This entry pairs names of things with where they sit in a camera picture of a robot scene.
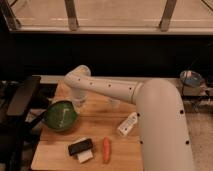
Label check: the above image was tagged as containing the white plastic bottle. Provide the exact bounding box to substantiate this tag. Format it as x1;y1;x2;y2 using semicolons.
117;112;138;136

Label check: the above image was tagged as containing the clear plastic cup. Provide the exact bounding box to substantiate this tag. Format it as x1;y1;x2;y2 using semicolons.
108;98;121;109

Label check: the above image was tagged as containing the wooden cutting board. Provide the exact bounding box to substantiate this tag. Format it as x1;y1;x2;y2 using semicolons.
30;79;144;171

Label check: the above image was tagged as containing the black chair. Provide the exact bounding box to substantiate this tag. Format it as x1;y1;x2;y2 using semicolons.
0;76;50;171

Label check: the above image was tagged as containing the round metal dish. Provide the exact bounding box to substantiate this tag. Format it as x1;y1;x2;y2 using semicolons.
180;70;203;88

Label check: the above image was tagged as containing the white sponge block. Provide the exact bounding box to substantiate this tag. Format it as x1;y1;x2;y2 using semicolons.
75;136;95;164

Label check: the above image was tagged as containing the orange carrot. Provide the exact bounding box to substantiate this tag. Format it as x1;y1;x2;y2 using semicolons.
102;137;111;163

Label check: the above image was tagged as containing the green ceramic bowl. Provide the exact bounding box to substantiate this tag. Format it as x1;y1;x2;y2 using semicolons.
44;100;78;132

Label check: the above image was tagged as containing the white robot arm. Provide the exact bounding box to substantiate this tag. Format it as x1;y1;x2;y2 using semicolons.
64;65;195;171

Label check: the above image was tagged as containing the black rectangular block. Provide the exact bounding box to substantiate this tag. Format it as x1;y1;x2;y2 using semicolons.
68;138;93;156

